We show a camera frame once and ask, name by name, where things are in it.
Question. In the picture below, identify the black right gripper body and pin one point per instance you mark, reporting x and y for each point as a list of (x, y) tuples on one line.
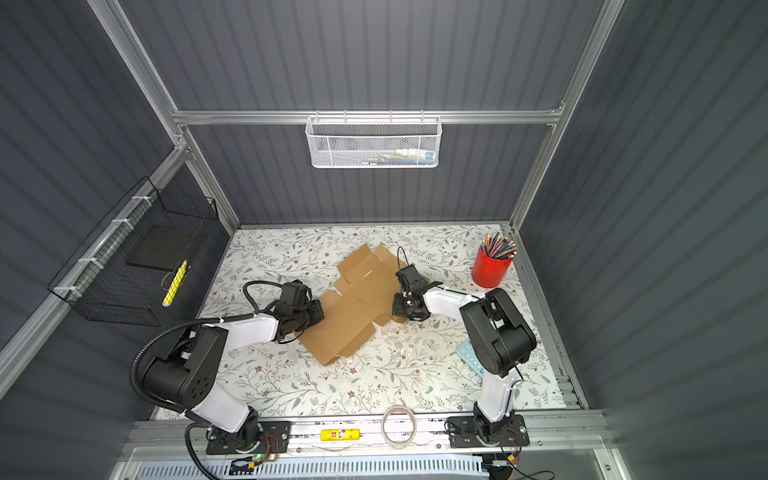
[(403, 307)]

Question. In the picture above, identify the teal calculator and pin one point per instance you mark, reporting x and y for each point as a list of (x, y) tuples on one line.
[(466, 353)]

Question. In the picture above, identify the red metal pencil cup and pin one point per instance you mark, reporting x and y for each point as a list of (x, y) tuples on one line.
[(488, 272)]

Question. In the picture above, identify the brown cardboard box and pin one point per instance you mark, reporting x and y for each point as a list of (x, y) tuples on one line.
[(361, 301)]

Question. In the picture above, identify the black wire mesh basket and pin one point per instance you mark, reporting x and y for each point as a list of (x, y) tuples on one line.
[(133, 271)]

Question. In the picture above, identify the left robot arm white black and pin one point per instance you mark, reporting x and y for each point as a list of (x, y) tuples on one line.
[(177, 368)]

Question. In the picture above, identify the bundle of coloured pencils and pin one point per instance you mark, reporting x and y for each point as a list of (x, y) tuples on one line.
[(498, 247)]

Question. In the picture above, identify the white wire mesh basket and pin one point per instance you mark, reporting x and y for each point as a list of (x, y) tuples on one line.
[(341, 144)]

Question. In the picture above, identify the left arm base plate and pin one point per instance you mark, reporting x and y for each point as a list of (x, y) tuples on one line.
[(264, 437)]

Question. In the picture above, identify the yellow spirit level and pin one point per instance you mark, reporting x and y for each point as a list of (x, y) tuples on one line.
[(338, 435)]

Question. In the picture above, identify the clear tape roll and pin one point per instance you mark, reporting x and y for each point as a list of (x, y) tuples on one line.
[(398, 426)]

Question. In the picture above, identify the black foam pad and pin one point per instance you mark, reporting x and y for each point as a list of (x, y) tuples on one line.
[(164, 248)]

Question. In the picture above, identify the markers in white basket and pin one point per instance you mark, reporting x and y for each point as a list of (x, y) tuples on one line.
[(407, 157)]

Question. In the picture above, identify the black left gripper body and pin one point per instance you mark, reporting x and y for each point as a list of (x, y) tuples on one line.
[(311, 315)]

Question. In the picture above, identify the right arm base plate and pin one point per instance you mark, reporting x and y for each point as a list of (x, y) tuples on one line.
[(477, 431)]

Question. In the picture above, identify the yellow striped tool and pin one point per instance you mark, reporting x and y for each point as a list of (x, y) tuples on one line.
[(175, 284)]

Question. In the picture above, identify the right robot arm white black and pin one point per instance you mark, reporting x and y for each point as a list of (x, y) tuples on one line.
[(499, 335)]

